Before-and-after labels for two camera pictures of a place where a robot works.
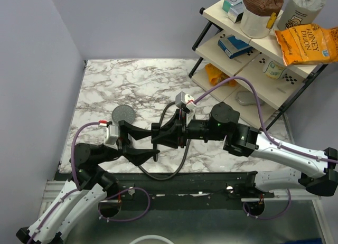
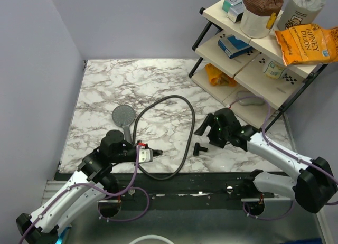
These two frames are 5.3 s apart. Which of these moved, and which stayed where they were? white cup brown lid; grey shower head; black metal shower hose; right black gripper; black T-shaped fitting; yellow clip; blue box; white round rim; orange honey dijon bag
Moved: right black gripper; black metal shower hose; black T-shaped fitting
Stayed: blue box; orange honey dijon bag; grey shower head; yellow clip; white cup brown lid; white round rim
